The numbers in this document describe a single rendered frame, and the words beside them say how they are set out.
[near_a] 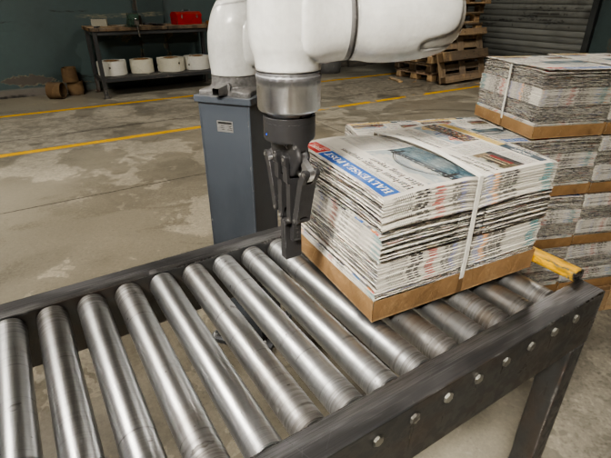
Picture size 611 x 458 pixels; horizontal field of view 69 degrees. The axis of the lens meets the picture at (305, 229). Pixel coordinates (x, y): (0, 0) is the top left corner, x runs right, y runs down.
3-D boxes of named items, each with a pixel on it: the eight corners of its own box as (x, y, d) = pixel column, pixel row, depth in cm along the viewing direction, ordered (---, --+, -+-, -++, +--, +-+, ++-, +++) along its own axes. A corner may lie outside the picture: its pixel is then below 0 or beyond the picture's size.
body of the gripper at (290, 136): (327, 114, 62) (325, 176, 66) (295, 103, 68) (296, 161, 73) (280, 122, 59) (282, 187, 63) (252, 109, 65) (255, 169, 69)
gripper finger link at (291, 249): (298, 215, 72) (301, 217, 71) (299, 253, 75) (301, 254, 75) (283, 220, 71) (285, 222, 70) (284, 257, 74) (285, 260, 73)
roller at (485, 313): (335, 217, 108) (334, 235, 111) (504, 323, 73) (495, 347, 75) (352, 214, 111) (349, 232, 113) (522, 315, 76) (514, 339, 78)
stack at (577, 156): (335, 292, 217) (343, 122, 178) (547, 266, 238) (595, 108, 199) (360, 346, 183) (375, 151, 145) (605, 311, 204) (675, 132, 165)
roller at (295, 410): (204, 277, 95) (202, 257, 92) (333, 443, 60) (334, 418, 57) (181, 284, 92) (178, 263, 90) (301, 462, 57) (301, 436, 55)
